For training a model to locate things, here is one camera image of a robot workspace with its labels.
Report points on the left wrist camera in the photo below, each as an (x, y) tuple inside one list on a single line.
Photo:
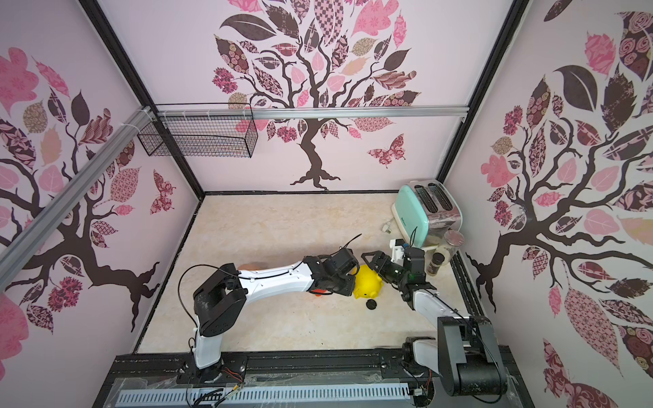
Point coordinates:
[(343, 262)]

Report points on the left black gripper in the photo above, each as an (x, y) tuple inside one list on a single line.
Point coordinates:
[(349, 291)]

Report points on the black base frame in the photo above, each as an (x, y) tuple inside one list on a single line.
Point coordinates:
[(313, 367)]

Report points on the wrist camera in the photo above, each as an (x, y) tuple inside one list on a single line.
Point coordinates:
[(403, 252), (343, 262)]

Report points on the glass spice jar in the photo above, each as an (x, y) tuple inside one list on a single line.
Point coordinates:
[(445, 249)]

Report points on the aluminium rail back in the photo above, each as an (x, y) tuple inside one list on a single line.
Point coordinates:
[(379, 111)]

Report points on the peach piggy bank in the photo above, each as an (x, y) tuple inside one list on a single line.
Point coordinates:
[(253, 266)]

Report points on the white slotted cable duct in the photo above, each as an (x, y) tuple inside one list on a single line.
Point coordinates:
[(263, 395)]

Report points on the aluminium rail left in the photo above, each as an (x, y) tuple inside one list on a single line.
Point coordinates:
[(21, 250)]

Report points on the mint green toaster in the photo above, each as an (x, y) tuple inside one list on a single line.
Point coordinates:
[(424, 211)]

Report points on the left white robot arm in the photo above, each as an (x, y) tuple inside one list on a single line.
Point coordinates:
[(219, 301)]

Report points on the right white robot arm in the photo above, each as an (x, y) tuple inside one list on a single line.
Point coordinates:
[(465, 354)]

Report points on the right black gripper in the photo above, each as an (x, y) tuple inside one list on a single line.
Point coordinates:
[(387, 268)]

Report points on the aluminium rail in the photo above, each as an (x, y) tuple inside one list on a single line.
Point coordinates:
[(379, 111), (21, 250)]

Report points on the red piggy bank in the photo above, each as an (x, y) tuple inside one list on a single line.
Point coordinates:
[(319, 292)]

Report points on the black wire basket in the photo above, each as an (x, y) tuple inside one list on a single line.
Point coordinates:
[(225, 129)]

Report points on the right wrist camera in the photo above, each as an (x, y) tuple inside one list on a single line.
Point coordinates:
[(403, 252)]

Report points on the yellow piggy bank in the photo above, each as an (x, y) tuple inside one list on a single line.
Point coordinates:
[(368, 284)]

